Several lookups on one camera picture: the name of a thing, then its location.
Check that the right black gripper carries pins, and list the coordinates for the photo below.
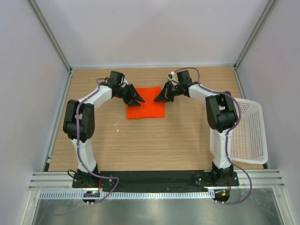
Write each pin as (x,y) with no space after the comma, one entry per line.
(163,96)

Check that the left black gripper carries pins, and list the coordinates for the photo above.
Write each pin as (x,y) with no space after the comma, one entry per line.
(131,92)

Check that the orange t shirt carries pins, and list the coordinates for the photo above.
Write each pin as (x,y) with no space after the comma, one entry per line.
(148,109)

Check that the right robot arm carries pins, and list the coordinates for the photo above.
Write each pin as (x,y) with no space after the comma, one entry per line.
(222,117)

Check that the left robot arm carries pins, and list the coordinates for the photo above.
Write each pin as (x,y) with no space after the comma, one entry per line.
(79,123)

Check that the white plastic basket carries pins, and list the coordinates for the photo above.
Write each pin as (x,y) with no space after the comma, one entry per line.
(247,142)

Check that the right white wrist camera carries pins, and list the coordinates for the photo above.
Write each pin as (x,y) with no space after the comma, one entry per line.
(171,75)

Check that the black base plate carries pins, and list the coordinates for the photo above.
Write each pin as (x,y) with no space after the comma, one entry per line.
(153,181)

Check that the slotted cable duct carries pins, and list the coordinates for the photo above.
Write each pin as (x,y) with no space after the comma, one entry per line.
(94,195)

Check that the left aluminium frame post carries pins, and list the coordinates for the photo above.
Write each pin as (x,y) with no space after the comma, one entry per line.
(42,20)

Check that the aluminium frame post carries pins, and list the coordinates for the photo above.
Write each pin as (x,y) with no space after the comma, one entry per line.
(42,20)
(255,31)

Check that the aluminium rail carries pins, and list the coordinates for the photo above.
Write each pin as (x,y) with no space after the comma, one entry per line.
(260,178)

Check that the right aluminium frame post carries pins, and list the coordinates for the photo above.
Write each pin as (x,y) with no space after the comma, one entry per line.
(255,31)

